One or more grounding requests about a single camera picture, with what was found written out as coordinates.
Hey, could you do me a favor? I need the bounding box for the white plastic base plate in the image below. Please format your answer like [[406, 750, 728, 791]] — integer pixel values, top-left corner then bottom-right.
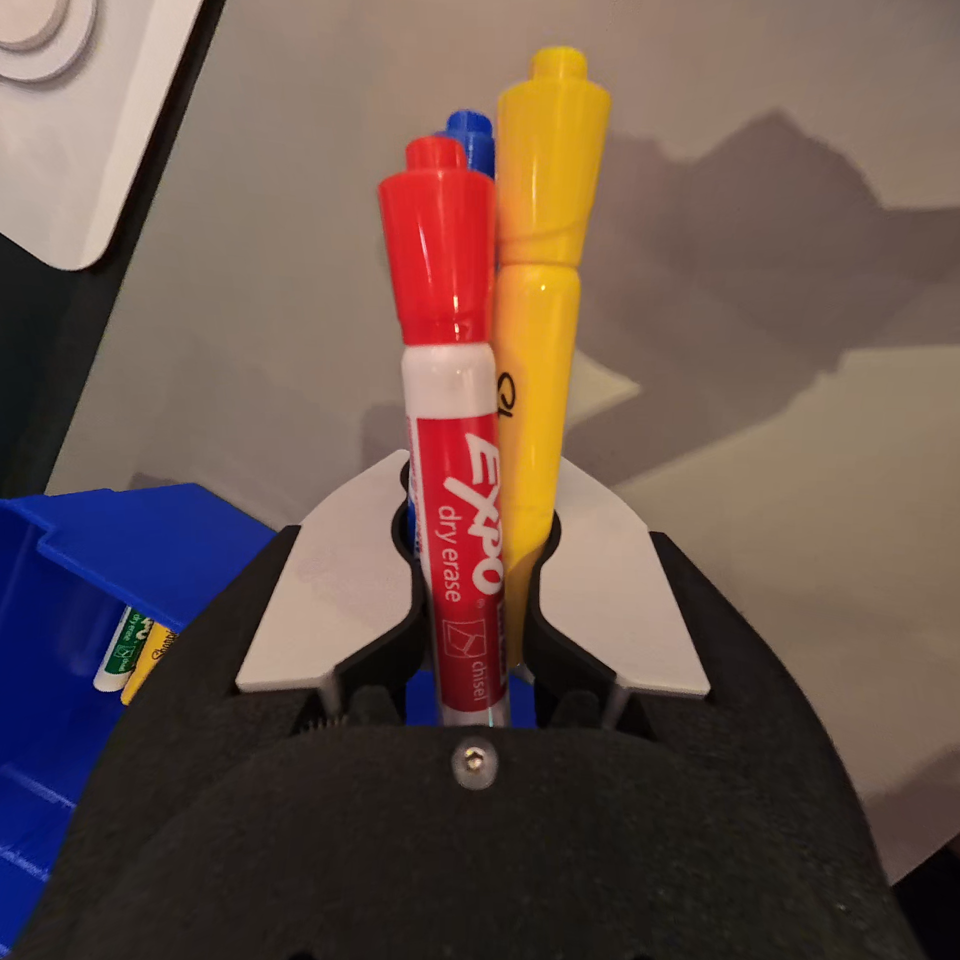
[[0, 0, 205, 271]]

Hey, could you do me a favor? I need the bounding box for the yellow highlighter marker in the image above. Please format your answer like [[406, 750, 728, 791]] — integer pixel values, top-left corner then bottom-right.
[[120, 622, 181, 706], [491, 46, 612, 579]]

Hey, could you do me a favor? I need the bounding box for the red dry erase marker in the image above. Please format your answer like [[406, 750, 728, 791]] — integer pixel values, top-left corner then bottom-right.
[[377, 136, 513, 729]]

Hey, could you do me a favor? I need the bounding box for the blue dry erase marker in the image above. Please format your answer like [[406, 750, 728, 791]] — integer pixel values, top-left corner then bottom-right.
[[405, 110, 496, 545]]

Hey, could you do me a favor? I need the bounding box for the blue plastic bin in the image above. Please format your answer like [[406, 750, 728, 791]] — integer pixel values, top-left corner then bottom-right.
[[0, 483, 537, 927]]

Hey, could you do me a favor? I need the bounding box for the green dry erase marker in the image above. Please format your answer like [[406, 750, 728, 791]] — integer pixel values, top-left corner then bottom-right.
[[93, 606, 147, 693]]

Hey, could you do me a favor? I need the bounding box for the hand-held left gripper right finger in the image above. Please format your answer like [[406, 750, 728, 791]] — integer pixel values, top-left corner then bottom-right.
[[525, 457, 712, 715]]

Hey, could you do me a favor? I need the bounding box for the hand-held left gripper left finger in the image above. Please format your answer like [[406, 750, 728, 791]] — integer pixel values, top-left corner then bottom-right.
[[234, 450, 432, 720]]

